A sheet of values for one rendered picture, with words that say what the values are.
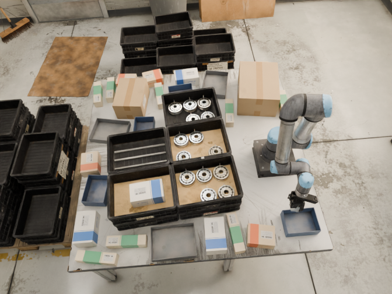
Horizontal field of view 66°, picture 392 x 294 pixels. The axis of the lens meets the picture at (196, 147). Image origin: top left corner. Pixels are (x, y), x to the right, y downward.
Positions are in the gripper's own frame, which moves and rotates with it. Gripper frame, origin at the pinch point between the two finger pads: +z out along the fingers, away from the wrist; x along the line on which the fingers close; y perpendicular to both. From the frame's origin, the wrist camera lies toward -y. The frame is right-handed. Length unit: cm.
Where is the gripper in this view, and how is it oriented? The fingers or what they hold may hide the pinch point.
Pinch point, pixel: (297, 209)
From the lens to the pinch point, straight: 202.0
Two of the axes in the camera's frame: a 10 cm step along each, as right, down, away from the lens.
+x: 0.3, 7.6, -6.5
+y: -10.0, 0.5, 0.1
